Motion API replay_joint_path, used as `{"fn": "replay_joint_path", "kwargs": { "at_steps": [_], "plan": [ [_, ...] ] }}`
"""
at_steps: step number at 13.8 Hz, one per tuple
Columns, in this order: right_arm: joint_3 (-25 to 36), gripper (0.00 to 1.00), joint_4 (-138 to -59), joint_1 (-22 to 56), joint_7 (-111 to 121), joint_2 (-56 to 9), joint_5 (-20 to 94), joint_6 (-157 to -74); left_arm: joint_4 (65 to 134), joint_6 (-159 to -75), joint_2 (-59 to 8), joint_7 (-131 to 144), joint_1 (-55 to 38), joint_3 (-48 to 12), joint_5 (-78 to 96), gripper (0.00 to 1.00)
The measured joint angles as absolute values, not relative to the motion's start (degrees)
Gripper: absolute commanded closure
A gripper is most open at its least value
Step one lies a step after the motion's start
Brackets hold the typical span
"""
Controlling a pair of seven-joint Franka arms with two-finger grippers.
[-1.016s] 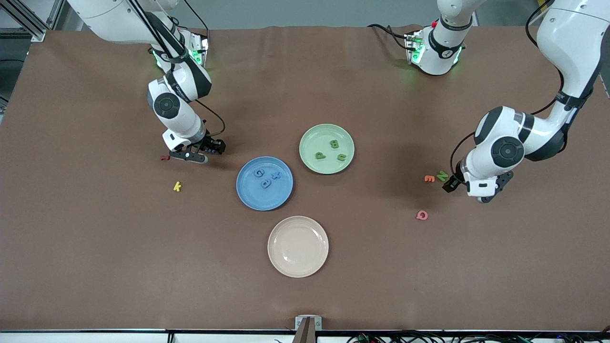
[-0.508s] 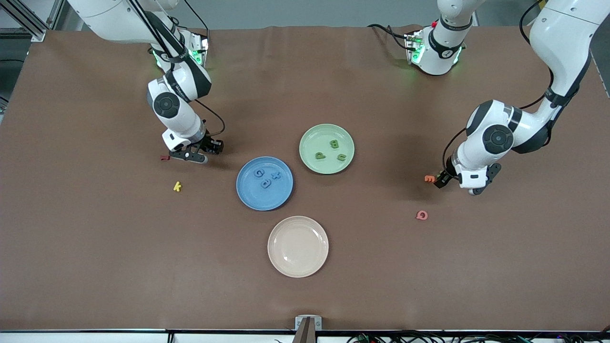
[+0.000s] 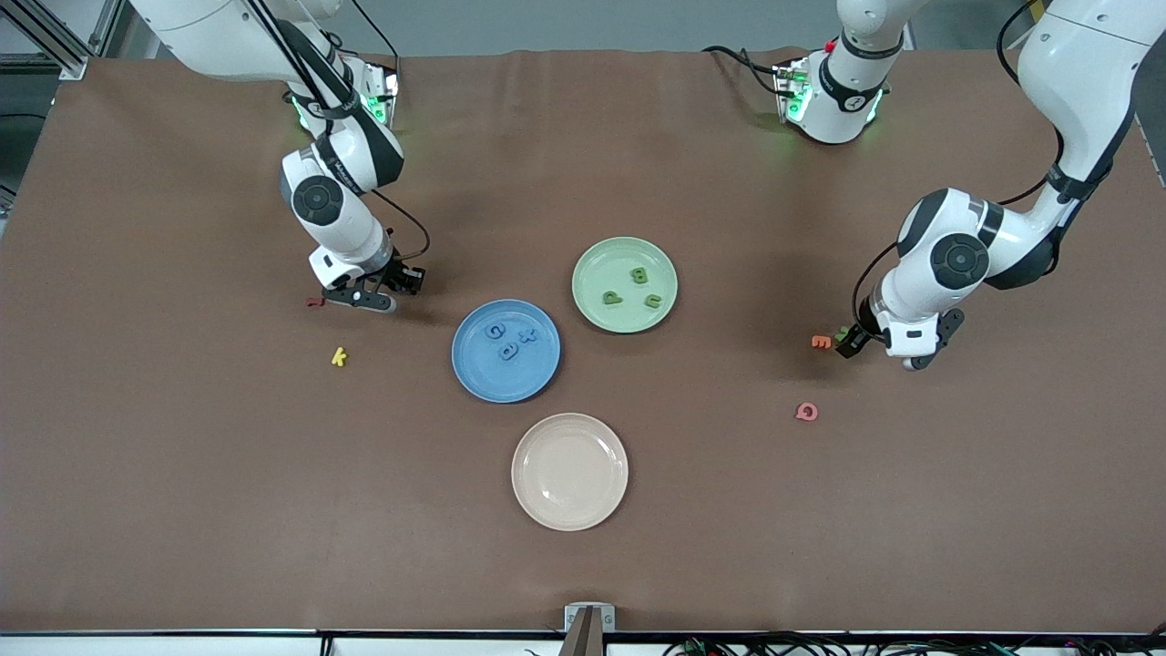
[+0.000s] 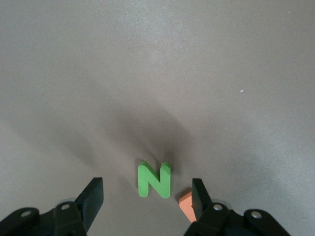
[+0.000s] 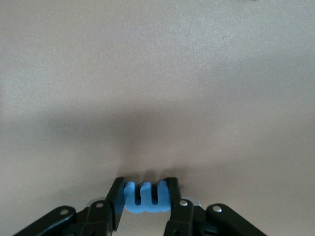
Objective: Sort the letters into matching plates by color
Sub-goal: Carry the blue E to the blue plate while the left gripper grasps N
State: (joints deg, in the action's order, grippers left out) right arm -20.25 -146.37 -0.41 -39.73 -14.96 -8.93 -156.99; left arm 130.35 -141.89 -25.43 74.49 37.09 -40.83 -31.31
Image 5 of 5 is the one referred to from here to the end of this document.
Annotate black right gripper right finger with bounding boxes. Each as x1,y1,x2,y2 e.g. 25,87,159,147
163,177,268,236

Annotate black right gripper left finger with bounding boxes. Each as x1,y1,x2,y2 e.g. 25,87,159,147
12,177,126,236

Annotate blue foam letter m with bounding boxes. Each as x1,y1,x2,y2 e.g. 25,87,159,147
123,180,172,214

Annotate brown table cover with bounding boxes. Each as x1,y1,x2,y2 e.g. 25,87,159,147
0,0,315,236

